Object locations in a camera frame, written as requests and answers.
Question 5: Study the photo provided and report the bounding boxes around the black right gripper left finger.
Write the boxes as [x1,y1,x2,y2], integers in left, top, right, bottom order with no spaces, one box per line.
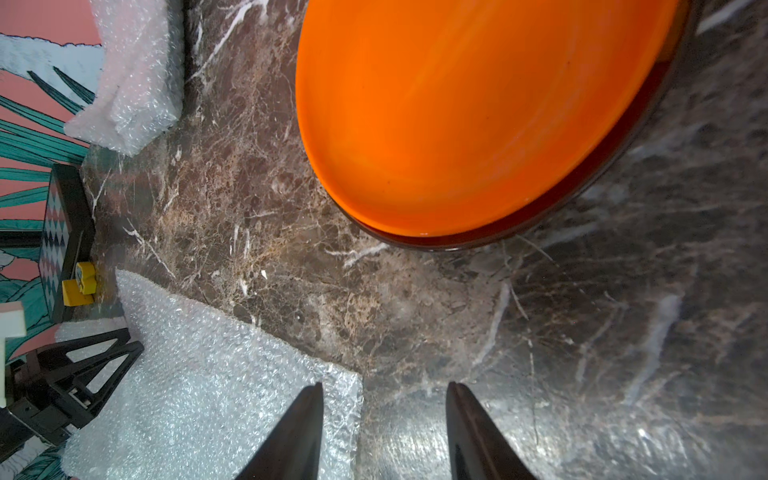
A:
[236,382,324,480]

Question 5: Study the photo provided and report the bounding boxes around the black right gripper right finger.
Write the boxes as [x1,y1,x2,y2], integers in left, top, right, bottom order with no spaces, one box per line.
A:
[446,382,536,480]

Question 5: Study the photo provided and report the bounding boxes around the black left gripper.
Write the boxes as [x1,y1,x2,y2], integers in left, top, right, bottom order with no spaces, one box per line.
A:
[1,328,144,462]

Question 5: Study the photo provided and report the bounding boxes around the pink bubble bundle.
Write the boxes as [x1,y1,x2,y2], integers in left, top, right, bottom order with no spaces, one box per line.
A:
[61,270,363,479]

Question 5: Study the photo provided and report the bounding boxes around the bubble plate bundle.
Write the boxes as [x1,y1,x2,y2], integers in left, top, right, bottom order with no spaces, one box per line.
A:
[64,0,185,156]

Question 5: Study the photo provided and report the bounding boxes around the orange dinner plate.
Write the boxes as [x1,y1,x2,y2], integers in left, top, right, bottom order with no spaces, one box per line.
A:
[296,1,680,237]

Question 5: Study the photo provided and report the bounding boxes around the small yellow toy block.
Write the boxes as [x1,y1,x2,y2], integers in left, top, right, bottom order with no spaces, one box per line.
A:
[61,262,98,307]

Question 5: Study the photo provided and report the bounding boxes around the black white chessboard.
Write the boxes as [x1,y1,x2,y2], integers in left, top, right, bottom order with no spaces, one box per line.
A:
[38,164,95,324]

